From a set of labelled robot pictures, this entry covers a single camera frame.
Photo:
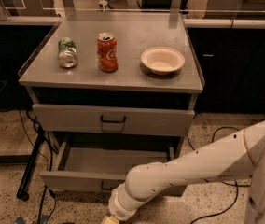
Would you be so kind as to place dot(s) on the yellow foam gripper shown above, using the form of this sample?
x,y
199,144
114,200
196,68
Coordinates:
x,y
118,207

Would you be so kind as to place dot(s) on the grey drawer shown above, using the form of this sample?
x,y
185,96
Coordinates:
x,y
100,167
103,119

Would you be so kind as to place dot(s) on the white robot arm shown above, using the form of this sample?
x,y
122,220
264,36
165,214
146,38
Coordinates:
x,y
240,155

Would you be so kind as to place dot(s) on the grey top drawer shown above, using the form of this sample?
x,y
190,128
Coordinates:
x,y
103,119

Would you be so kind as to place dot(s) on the grey drawer cabinet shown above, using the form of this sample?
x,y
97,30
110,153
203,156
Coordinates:
x,y
133,85

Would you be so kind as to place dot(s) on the black stand leg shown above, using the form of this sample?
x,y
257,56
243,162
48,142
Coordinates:
x,y
22,192

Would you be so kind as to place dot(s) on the red cola can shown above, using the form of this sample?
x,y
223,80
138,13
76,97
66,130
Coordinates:
x,y
107,52

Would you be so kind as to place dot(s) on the white paper bowl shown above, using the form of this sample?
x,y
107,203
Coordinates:
x,y
162,61

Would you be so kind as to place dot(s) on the green soda can lying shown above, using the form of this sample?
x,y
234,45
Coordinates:
x,y
67,53

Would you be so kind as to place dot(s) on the white horizontal rail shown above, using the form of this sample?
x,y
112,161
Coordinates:
x,y
190,23

